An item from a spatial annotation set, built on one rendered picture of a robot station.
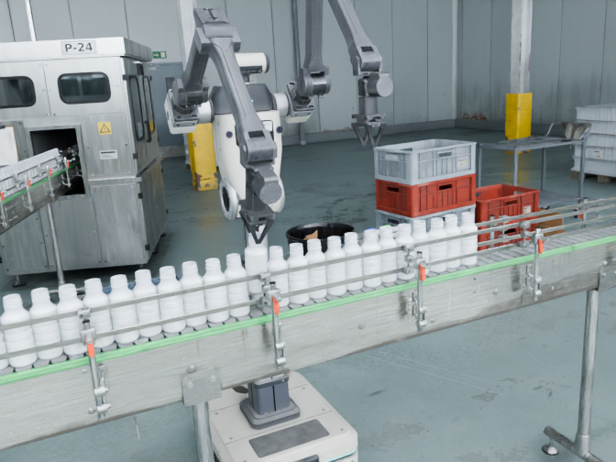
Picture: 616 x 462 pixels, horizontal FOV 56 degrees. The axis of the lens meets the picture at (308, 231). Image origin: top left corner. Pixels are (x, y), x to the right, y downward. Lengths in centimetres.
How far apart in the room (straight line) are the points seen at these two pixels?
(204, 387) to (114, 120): 374
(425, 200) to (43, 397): 298
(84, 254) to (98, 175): 70
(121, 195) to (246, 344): 370
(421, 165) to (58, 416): 292
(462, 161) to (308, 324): 273
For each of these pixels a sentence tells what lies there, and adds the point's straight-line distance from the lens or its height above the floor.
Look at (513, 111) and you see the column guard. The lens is 1162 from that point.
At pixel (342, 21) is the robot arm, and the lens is 191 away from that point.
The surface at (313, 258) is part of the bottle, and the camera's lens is 162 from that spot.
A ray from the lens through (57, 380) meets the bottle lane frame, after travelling 152.
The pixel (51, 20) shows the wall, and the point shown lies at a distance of 1351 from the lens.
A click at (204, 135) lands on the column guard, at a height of 84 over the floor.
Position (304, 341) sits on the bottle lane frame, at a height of 90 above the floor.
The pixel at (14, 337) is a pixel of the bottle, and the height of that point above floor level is 108.
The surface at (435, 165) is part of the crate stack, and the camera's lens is 401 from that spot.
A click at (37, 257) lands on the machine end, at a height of 26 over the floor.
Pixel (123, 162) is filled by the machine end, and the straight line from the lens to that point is 512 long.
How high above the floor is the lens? 161
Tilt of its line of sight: 15 degrees down
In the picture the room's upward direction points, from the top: 3 degrees counter-clockwise
